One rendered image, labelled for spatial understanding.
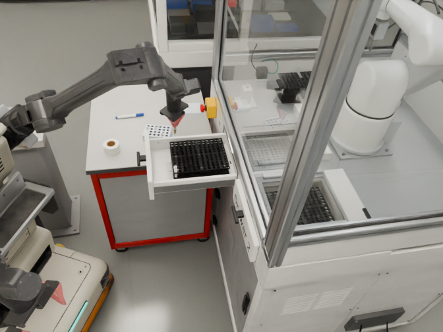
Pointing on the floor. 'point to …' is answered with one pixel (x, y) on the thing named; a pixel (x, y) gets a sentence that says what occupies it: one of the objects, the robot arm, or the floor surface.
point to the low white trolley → (142, 193)
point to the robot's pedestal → (58, 220)
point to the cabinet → (316, 288)
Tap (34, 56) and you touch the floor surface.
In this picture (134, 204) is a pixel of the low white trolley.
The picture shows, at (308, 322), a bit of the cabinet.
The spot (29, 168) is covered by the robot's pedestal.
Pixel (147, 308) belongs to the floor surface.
